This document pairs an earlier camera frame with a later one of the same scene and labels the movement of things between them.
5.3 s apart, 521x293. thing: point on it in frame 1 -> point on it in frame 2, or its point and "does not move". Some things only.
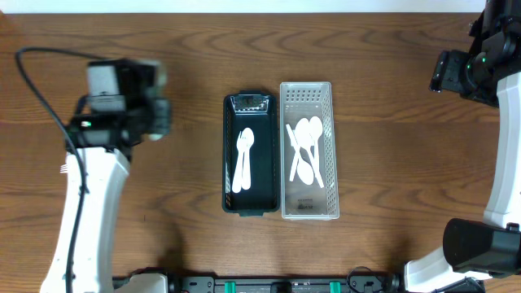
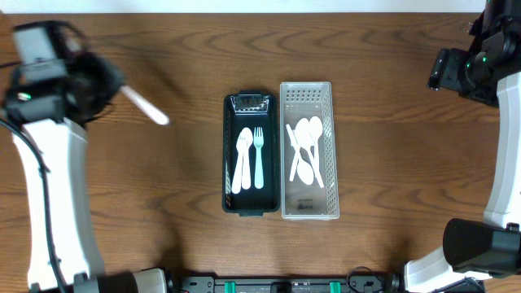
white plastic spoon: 304,168 does not move
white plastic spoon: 295,161 does not move
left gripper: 159,112 -> 107,84
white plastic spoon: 304,137 does not move
